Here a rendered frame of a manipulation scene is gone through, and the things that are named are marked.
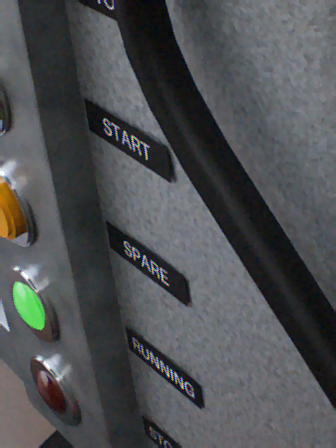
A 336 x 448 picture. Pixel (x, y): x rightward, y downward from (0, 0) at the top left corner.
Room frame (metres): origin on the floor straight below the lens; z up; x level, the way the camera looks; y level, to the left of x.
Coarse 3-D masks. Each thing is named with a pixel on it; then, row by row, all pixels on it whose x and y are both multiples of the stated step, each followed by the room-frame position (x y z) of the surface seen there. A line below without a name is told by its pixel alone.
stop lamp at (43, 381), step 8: (40, 376) 0.35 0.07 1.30; (48, 376) 0.35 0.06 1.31; (40, 384) 0.35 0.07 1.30; (48, 384) 0.35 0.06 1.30; (40, 392) 0.35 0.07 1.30; (48, 392) 0.35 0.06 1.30; (56, 392) 0.34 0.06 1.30; (48, 400) 0.35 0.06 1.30; (56, 400) 0.34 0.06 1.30; (56, 408) 0.34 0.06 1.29; (64, 408) 0.34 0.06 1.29
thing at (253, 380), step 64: (64, 0) 0.33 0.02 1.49; (192, 0) 0.27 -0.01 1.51; (256, 0) 0.25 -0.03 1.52; (320, 0) 0.23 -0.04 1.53; (128, 64) 0.30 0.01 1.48; (192, 64) 0.27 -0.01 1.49; (256, 64) 0.25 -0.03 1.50; (320, 64) 0.23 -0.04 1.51; (256, 128) 0.25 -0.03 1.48; (320, 128) 0.23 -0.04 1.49; (128, 192) 0.31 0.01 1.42; (192, 192) 0.28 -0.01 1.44; (320, 192) 0.23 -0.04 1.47; (192, 256) 0.28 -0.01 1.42; (320, 256) 0.23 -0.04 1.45; (128, 320) 0.32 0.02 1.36; (192, 320) 0.29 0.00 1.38; (256, 320) 0.26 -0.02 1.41; (256, 384) 0.26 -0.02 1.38
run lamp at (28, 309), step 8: (16, 288) 0.35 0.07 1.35; (24, 288) 0.35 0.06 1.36; (16, 296) 0.35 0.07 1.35; (24, 296) 0.35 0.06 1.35; (16, 304) 0.35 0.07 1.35; (24, 304) 0.35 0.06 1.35; (32, 304) 0.34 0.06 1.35; (24, 312) 0.35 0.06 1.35; (32, 312) 0.34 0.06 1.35; (40, 312) 0.34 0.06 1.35; (24, 320) 0.35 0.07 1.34; (32, 320) 0.34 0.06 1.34; (40, 320) 0.34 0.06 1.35; (40, 328) 0.34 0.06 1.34
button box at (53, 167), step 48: (0, 0) 0.33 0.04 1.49; (48, 0) 0.33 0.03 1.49; (0, 48) 0.34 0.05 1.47; (48, 48) 0.32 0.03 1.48; (48, 96) 0.32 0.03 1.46; (0, 144) 0.35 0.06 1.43; (48, 144) 0.32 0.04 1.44; (48, 192) 0.32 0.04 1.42; (96, 192) 0.33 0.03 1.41; (0, 240) 0.37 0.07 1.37; (48, 240) 0.33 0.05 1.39; (96, 240) 0.33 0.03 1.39; (0, 288) 0.38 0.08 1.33; (48, 288) 0.34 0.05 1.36; (96, 288) 0.32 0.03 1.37; (96, 336) 0.32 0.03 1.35; (96, 384) 0.32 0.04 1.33; (96, 432) 0.33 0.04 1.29
